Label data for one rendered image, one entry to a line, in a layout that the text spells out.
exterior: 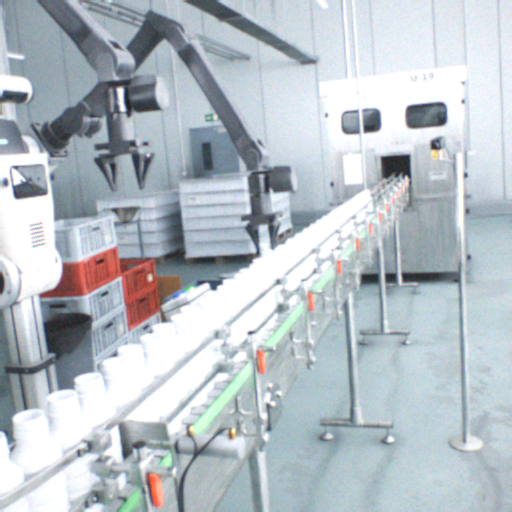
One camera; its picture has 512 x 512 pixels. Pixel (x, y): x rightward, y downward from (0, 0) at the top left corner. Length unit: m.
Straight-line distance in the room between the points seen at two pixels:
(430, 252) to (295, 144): 6.22
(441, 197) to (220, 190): 3.28
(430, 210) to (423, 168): 0.42
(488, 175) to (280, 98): 4.17
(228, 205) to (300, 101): 4.29
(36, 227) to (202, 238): 6.80
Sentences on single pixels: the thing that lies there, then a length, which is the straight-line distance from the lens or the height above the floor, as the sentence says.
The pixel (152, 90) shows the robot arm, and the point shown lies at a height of 1.58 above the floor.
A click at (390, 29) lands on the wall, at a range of 11.90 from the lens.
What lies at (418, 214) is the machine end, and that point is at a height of 0.71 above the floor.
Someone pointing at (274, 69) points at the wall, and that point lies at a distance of 12.20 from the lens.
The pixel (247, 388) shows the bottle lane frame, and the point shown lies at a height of 0.96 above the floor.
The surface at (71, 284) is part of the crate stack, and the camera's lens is 3.96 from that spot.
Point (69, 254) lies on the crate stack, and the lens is 3.92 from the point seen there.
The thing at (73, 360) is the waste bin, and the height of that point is 0.47.
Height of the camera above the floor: 1.44
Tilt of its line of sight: 9 degrees down
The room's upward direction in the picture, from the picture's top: 5 degrees counter-clockwise
